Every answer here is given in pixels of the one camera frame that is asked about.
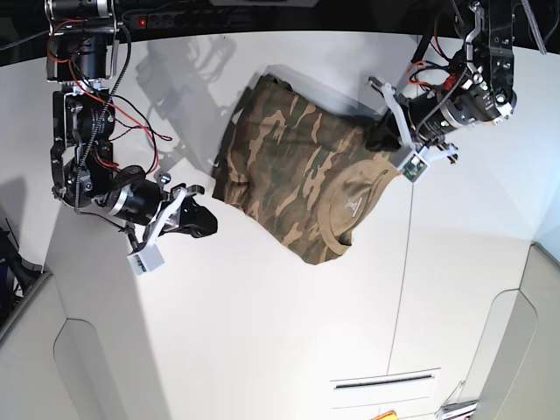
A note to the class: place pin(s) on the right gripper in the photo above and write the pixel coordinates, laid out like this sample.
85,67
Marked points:
149,211

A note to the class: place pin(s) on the black equipment left edge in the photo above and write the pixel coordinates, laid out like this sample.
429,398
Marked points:
18,276

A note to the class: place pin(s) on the orange object at edge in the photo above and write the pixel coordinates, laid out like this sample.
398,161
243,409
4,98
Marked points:
389,415

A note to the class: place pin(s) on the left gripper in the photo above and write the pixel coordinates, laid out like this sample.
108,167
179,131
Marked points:
414,122

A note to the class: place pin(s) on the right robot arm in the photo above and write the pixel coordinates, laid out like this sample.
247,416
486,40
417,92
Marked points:
82,51

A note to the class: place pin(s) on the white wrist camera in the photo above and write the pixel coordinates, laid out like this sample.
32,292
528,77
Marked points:
411,163
145,260

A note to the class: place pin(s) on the silver metal clip tool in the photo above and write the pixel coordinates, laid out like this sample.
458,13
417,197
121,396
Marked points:
455,408

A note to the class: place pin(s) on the camouflage T-shirt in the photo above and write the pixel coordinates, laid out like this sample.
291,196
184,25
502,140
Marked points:
303,173

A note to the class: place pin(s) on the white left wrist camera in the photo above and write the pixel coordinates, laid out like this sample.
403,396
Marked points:
411,163

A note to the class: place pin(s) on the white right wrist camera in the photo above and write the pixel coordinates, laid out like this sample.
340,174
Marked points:
145,260

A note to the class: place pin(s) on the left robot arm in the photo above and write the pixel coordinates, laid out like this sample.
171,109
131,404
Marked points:
475,85

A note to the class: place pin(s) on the black power strip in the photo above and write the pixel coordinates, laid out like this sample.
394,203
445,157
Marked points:
174,20

